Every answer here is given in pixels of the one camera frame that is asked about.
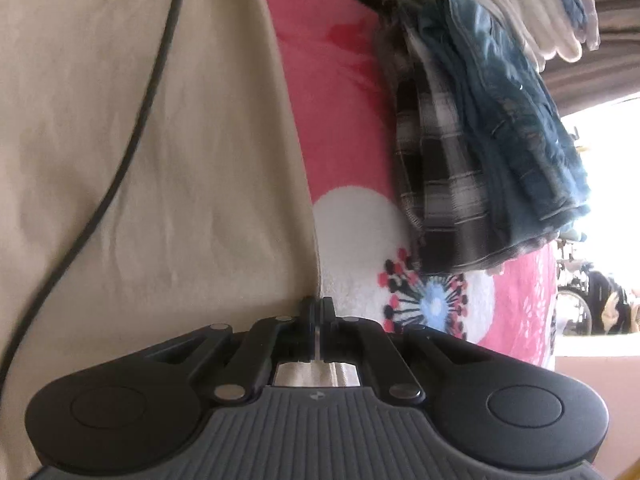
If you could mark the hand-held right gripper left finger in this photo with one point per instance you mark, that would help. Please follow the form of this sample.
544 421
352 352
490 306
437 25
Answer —
307 330

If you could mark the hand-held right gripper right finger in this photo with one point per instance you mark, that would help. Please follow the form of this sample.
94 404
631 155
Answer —
329 330

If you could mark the beige pants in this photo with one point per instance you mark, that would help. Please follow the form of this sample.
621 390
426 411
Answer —
150 160

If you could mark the stack of white clothes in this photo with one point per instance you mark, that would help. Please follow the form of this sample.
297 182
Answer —
525 10

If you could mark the pink floral blanket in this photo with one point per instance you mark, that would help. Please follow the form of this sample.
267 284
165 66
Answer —
330 110

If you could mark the grey brown curtain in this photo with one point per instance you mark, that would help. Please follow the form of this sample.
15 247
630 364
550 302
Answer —
615 60

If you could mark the folded plaid shirt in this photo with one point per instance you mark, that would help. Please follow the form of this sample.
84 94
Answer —
440 185

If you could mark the wheelchair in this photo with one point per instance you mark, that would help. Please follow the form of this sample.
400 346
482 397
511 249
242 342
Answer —
600 290

